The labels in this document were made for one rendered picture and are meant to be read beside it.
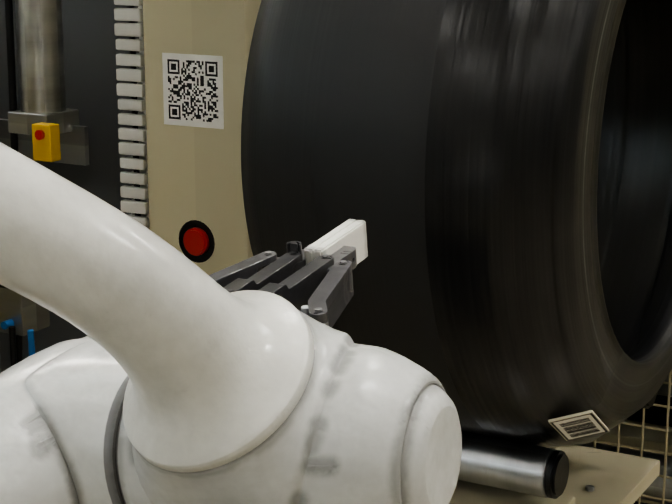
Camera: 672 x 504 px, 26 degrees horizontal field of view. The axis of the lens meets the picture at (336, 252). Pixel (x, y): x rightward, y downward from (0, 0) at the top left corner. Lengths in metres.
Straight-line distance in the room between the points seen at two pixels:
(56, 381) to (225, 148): 0.75
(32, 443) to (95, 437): 0.03
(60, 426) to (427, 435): 0.20
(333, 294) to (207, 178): 0.56
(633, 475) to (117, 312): 1.06
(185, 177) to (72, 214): 0.91
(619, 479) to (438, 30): 0.63
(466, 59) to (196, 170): 0.47
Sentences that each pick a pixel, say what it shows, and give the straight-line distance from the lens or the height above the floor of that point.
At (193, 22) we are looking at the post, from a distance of 1.51.
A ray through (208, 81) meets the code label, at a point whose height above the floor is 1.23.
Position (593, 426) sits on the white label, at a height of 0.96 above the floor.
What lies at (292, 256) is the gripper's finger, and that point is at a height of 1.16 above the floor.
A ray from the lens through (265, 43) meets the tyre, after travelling 1.25.
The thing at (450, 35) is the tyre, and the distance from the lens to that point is 1.16.
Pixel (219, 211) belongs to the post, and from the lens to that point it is 1.53.
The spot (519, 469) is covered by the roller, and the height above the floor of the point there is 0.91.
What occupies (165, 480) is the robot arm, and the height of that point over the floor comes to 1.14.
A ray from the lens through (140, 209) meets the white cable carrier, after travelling 1.60.
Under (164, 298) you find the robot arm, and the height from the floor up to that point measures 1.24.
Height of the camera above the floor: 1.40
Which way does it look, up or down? 13 degrees down
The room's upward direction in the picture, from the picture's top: straight up
